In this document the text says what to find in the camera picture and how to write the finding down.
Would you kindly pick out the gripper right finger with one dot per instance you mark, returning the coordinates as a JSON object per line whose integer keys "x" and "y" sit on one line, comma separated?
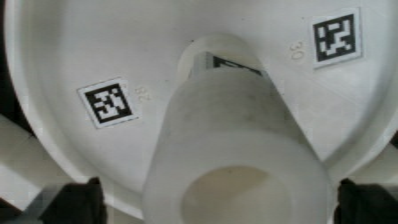
{"x": 367, "y": 203}

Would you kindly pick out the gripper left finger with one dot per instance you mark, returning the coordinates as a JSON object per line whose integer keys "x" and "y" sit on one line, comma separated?
{"x": 78, "y": 207}

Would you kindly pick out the white cylindrical table leg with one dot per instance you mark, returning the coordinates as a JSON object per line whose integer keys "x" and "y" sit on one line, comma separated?
{"x": 236, "y": 174}

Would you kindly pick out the white round table top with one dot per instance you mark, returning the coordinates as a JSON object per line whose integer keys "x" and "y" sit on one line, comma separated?
{"x": 101, "y": 56}

